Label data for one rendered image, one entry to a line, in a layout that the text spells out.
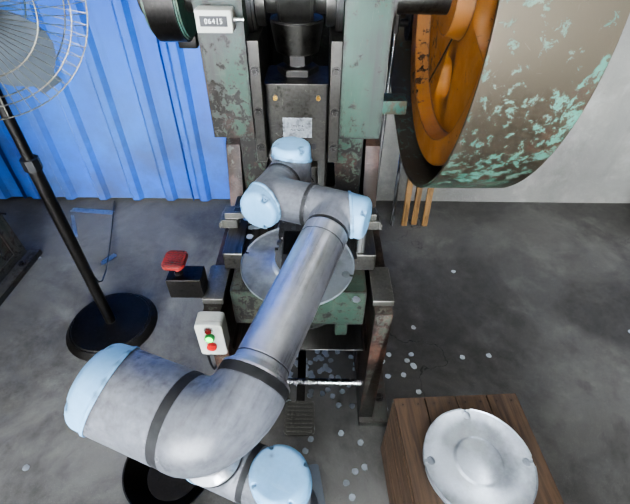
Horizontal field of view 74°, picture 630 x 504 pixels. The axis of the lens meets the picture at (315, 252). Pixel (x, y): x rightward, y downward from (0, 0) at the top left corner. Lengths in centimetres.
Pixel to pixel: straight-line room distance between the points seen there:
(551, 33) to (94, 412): 76
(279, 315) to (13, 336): 185
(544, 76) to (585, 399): 151
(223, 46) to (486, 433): 118
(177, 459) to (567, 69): 73
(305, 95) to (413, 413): 93
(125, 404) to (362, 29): 78
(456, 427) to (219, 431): 93
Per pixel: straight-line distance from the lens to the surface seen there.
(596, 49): 77
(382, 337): 126
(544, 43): 73
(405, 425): 132
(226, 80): 99
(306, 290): 58
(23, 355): 220
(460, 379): 187
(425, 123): 120
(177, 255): 118
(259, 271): 105
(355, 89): 98
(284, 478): 89
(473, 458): 130
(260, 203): 70
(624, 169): 313
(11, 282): 254
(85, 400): 57
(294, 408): 153
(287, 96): 103
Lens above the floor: 151
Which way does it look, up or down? 42 degrees down
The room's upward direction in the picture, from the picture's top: 1 degrees clockwise
